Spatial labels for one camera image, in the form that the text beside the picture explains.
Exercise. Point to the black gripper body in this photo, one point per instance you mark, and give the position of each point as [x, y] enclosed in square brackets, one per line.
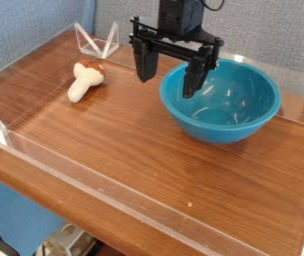
[177, 34]

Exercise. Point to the clear acrylic front barrier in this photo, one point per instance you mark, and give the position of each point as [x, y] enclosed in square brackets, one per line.
[183, 228]

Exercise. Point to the white brown plush mushroom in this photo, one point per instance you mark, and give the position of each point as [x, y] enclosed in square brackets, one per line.
[89, 74]

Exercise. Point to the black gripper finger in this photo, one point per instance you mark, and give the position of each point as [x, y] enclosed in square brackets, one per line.
[195, 75]
[145, 60]

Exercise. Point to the white box under table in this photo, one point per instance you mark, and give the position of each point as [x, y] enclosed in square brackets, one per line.
[68, 241]

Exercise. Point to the clear acrylic corner bracket back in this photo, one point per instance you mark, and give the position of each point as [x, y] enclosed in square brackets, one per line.
[93, 46]

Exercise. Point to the blue bowl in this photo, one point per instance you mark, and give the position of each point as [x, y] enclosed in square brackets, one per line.
[234, 105]

